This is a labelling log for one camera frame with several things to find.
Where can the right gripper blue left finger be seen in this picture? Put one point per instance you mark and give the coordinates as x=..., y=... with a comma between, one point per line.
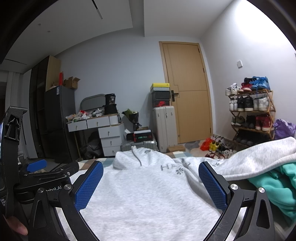
x=74, y=197

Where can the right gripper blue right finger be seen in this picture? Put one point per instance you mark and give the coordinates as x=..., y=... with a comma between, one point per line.
x=224, y=198

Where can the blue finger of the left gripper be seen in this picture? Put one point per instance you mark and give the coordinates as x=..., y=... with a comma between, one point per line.
x=36, y=166
x=64, y=170

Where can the light grey hoodie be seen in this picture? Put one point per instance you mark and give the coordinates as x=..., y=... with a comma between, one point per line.
x=174, y=208

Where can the person's left hand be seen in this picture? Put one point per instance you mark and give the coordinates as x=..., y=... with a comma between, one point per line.
x=13, y=224

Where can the black fridge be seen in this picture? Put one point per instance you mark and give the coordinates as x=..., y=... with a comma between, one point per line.
x=49, y=105

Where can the checked bed sheet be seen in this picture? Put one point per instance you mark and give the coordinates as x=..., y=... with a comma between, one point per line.
x=145, y=162

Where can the teal fleece garment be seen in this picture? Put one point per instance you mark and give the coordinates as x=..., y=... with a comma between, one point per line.
x=279, y=185

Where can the red plastic bag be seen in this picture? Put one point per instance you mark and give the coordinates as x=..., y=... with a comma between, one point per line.
x=206, y=144

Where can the white drawer desk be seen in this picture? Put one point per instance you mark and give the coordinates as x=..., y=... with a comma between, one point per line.
x=110, y=128

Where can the cardboard box on floor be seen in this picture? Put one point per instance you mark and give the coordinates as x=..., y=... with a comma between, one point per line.
x=177, y=148

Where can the black red box on suitcase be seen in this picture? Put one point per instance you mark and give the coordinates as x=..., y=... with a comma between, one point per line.
x=143, y=135

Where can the dark flower bouquet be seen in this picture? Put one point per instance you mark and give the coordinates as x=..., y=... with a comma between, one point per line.
x=133, y=117

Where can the purple bag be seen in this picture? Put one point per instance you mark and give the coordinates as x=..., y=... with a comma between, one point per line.
x=283, y=129

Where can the bamboo shoe rack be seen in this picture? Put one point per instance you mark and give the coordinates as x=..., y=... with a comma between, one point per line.
x=253, y=116

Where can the silver flat suitcase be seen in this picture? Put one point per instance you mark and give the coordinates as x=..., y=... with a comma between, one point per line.
x=127, y=145

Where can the white upright suitcase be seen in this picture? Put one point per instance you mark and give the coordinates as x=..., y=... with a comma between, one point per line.
x=166, y=127

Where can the black red shoebox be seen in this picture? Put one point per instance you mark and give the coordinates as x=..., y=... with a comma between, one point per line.
x=160, y=98

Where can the yellow lid shoebox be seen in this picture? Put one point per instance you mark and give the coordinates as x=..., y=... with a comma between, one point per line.
x=160, y=87

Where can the wooden door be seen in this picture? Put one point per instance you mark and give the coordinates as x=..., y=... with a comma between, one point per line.
x=185, y=71

